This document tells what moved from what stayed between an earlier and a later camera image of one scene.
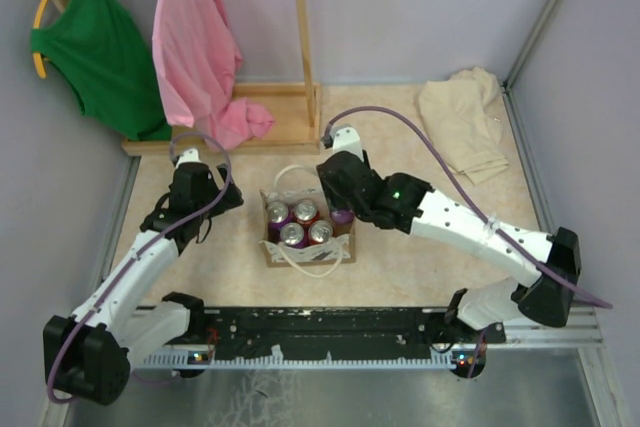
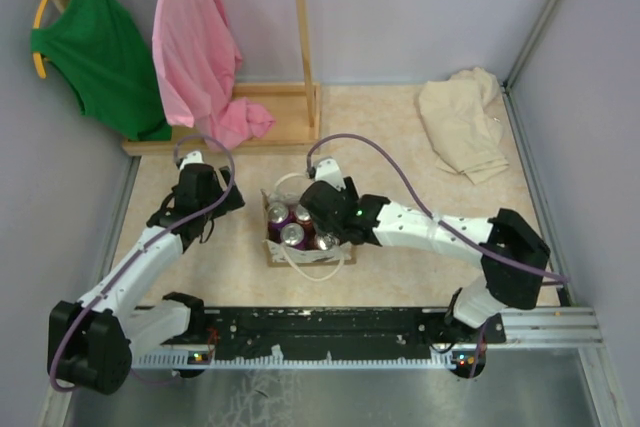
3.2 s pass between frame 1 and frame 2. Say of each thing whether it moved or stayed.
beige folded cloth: stayed
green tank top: stayed
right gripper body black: moved
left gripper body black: stayed
